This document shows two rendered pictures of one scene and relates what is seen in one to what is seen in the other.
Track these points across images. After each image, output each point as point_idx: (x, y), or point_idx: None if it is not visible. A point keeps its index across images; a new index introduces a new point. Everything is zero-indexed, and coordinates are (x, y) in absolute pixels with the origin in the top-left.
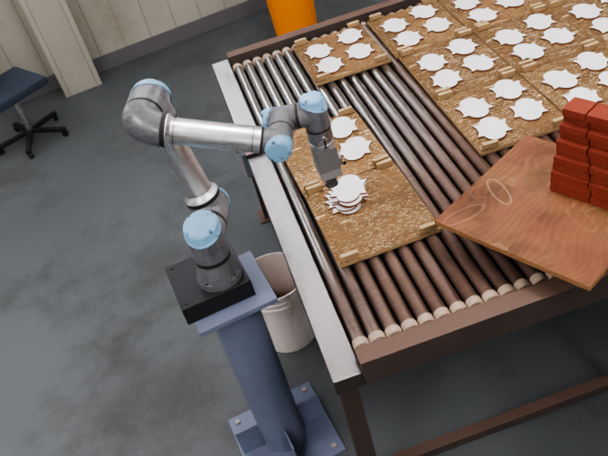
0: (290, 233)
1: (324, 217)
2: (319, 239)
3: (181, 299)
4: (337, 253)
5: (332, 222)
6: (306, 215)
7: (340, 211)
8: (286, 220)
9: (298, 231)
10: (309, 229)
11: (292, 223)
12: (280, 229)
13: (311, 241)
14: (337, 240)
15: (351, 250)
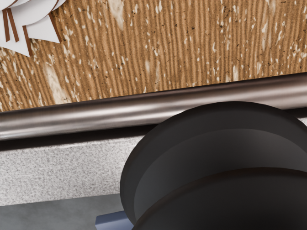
0: (96, 168)
1: (65, 75)
2: (148, 97)
3: None
4: (278, 63)
5: (102, 51)
6: (24, 122)
7: (53, 8)
8: (30, 173)
9: (90, 150)
10: (97, 121)
11: (52, 159)
12: (67, 190)
13: (151, 122)
14: (211, 50)
15: (290, 11)
